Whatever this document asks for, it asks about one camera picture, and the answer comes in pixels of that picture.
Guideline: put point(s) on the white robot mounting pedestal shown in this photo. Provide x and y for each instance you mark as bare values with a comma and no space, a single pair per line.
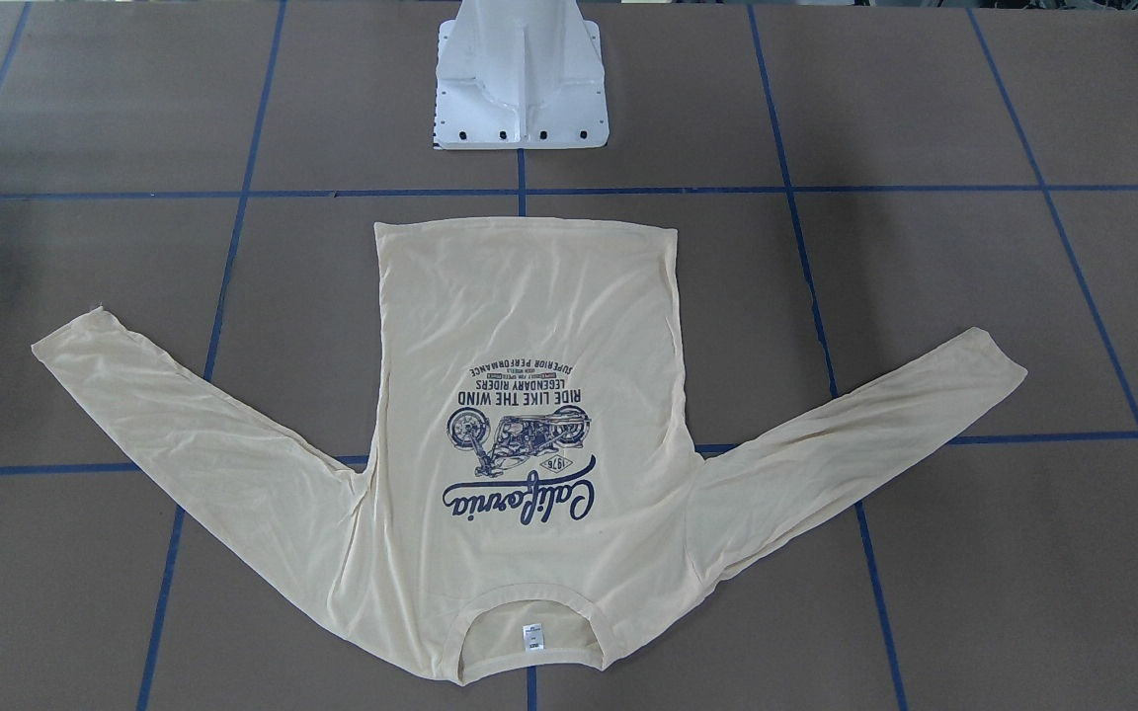
520,75

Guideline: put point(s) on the cream long-sleeve graphic shirt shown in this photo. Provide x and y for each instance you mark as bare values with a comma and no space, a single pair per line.
531,495

